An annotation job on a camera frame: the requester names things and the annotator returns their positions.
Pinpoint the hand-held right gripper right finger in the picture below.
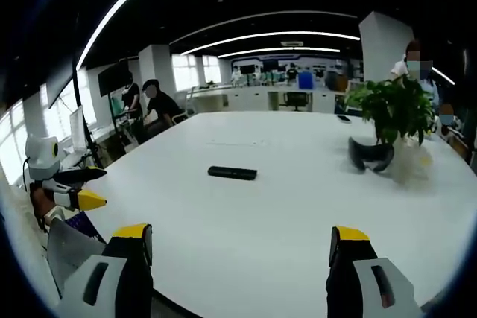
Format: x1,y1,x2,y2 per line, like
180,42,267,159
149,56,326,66
325,225,424,318

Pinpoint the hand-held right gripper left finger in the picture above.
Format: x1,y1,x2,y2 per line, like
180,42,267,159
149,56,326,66
55,223,154,318

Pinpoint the black remote control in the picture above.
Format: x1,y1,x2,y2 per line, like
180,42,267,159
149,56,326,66
207,165,258,182

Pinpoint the person's left hand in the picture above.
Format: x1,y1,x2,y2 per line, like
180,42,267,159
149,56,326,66
30,185,68,232

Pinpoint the white computer monitor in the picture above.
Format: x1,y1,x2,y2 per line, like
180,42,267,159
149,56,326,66
69,105,87,151

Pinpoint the black monitor stand pole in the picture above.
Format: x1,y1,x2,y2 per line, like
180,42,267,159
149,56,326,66
72,64,104,169

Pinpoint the black headset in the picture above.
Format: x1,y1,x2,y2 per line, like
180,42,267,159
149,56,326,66
347,136,395,174

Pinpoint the clear plastic bag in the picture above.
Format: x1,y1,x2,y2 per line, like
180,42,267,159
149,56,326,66
389,135,435,184

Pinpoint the green potted plant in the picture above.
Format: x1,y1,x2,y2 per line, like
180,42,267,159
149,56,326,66
344,74,436,147

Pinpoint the black office chair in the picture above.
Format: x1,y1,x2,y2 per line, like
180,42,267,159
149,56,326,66
282,91,312,112

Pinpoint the white counter desk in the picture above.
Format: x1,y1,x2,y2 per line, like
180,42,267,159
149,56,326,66
192,85,346,114

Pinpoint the blue bin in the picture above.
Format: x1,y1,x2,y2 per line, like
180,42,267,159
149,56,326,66
297,71,315,90

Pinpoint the black cable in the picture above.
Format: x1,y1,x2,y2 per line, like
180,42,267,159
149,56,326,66
21,156,31,193

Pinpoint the black wall monitor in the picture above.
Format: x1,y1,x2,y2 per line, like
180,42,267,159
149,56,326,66
98,60,131,98

